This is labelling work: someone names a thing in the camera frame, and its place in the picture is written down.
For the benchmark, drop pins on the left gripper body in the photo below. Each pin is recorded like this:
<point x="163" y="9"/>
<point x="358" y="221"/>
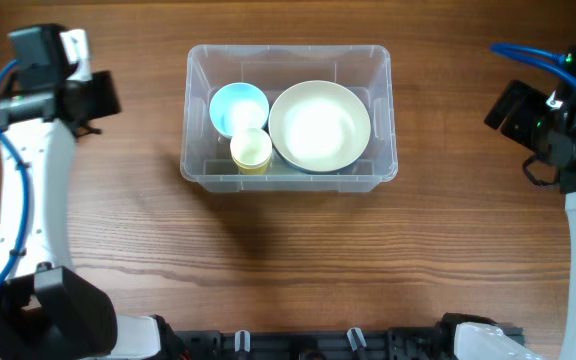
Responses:
<point x="102" y="95"/>

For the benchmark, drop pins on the clear plastic storage container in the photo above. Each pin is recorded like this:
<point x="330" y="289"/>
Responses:
<point x="364" y="69"/>

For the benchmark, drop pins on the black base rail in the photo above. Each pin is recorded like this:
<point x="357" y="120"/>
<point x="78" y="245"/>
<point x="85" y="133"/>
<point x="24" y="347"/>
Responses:
<point x="415" y="343"/>

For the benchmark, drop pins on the cream plate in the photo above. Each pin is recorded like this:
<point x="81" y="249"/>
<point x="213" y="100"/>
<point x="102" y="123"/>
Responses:
<point x="319" y="126"/>

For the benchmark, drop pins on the light blue bowl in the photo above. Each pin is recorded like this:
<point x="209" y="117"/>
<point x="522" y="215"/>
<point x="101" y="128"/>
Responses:
<point x="238" y="106"/>

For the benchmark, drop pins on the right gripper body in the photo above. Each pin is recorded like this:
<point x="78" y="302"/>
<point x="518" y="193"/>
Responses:
<point x="532" y="123"/>

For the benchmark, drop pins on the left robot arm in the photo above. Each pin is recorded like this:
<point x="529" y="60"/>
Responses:
<point x="48" y="311"/>

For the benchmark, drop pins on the pale green cup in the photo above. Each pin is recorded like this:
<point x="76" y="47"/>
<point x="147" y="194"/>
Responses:
<point x="251" y="148"/>

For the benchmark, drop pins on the yellow cup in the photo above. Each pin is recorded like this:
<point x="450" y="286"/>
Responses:
<point x="255" y="169"/>

